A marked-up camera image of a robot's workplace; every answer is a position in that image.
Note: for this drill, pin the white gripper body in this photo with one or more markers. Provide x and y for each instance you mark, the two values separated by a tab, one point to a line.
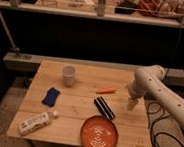
131	103

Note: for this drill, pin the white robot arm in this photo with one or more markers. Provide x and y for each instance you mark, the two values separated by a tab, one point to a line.
149	79

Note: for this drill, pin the orange carrot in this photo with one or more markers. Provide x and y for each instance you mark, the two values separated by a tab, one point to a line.
106	90

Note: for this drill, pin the orange plate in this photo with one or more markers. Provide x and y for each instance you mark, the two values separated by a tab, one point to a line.
98	131

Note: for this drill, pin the clear plastic cup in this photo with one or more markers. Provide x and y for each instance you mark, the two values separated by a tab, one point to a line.
68	75

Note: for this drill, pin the wooden table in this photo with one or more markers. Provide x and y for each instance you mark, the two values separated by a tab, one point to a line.
75	104

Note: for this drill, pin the blue sponge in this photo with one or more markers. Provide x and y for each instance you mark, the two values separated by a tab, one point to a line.
50	97

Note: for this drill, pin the plastic water bottle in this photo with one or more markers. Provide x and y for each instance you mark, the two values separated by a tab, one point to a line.
35	122

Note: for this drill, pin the diagonal metal strut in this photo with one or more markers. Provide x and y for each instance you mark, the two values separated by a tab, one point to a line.
14	47

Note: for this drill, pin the metal frame rail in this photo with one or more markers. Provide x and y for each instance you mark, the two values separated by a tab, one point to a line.
94	15

